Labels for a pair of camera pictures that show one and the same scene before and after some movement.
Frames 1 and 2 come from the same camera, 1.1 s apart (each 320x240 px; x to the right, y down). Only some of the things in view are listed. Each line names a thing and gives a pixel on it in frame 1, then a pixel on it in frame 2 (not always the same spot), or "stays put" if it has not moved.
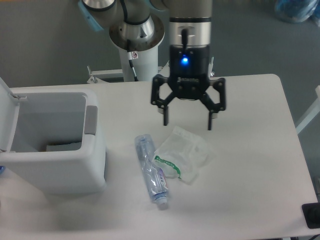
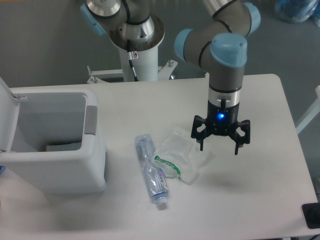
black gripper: x=189 y=76 -> x=221 y=121
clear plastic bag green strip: x=182 y=155 stays put
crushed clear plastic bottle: x=145 y=148 stays put
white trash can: x=51 y=141 stays put
